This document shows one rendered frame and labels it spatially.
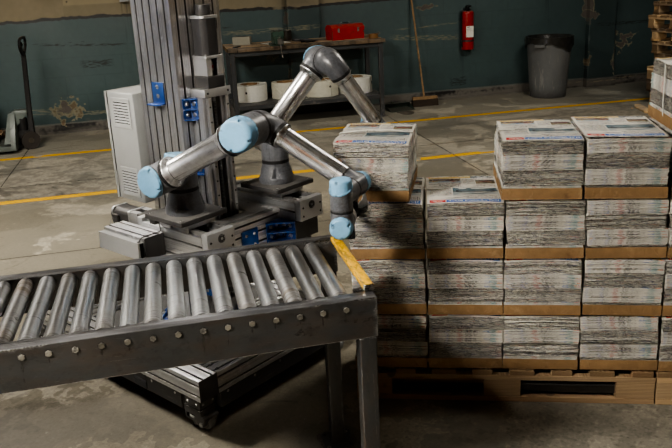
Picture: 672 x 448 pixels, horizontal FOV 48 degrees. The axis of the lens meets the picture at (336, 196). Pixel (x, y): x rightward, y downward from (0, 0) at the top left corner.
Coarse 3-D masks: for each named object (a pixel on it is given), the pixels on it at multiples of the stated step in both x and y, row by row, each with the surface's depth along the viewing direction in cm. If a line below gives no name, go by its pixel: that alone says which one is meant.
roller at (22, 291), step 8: (24, 280) 233; (16, 288) 228; (24, 288) 228; (32, 288) 233; (16, 296) 221; (24, 296) 223; (8, 304) 218; (16, 304) 216; (24, 304) 220; (8, 312) 211; (16, 312) 212; (8, 320) 206; (16, 320) 208; (0, 328) 201; (8, 328) 202; (16, 328) 206; (0, 336) 196; (8, 336) 198
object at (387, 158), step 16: (336, 144) 278; (352, 144) 277; (368, 144) 275; (384, 144) 274; (400, 144) 273; (352, 160) 278; (368, 160) 277; (384, 160) 276; (400, 160) 275; (384, 176) 278; (400, 176) 277
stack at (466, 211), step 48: (432, 192) 292; (480, 192) 288; (384, 240) 286; (432, 240) 283; (480, 240) 281; (528, 240) 279; (576, 240) 277; (624, 240) 275; (384, 288) 291; (432, 288) 288; (480, 288) 287; (528, 288) 284; (576, 288) 281; (624, 288) 280; (384, 336) 298; (432, 336) 295; (480, 336) 293; (528, 336) 290; (576, 336) 288; (624, 336) 285; (384, 384) 303; (624, 384) 291
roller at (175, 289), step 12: (168, 264) 241; (180, 264) 243; (168, 276) 232; (180, 276) 232; (168, 288) 224; (180, 288) 222; (168, 300) 216; (180, 300) 214; (168, 312) 209; (180, 312) 206
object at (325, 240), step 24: (288, 240) 256; (312, 240) 255; (96, 264) 243; (120, 264) 242; (144, 264) 243; (288, 264) 254; (336, 264) 258; (120, 288) 243; (144, 288) 245; (24, 312) 238
